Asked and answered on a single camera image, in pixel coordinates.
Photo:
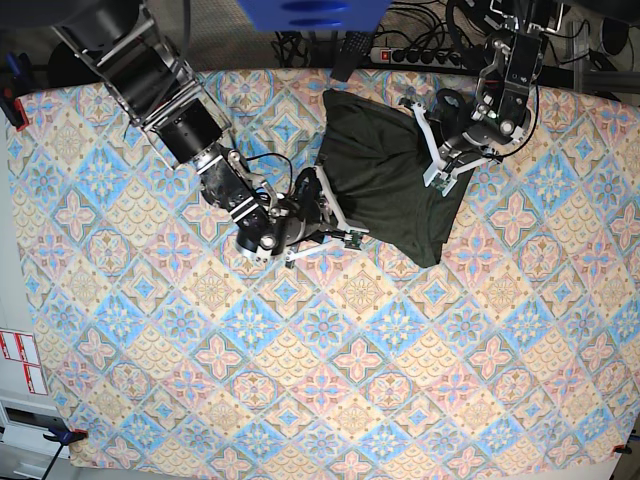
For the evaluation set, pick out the white red labels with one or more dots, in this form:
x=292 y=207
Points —
x=20 y=348

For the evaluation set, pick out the black remote control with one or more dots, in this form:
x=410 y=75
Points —
x=355 y=47

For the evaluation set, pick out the dark green long-sleeve shirt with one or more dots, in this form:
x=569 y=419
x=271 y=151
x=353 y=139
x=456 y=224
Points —
x=374 y=157

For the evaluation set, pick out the blue plastic storage box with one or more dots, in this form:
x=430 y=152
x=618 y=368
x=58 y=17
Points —
x=315 y=15

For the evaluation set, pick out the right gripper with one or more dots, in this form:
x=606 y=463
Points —
x=311 y=211

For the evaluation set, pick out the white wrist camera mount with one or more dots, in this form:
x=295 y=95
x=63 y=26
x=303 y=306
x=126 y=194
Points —
x=308 y=248
x=435 y=150

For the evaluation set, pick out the orange clamp lower right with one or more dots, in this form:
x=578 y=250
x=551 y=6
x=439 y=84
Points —
x=623 y=449

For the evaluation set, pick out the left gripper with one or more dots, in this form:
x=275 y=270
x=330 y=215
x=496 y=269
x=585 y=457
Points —
x=465 y=131

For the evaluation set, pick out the red black clamp upper left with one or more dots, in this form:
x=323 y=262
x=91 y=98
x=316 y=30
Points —
x=11 y=89

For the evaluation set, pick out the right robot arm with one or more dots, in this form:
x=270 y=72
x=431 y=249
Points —
x=149 y=77

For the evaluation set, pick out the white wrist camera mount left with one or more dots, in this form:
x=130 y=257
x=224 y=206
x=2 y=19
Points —
x=435 y=150

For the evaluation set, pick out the blue clamp lower left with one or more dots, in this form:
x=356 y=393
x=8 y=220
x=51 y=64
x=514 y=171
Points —
x=63 y=438

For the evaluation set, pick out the black power strip red switch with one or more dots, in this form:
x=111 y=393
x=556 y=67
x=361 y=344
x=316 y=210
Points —
x=416 y=57

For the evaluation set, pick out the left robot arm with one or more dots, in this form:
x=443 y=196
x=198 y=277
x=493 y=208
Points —
x=510 y=60

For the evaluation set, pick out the colourful patterned tablecloth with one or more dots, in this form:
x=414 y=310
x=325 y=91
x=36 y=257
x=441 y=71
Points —
x=517 y=354

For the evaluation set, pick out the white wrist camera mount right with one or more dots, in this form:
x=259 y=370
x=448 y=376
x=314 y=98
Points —
x=308 y=248

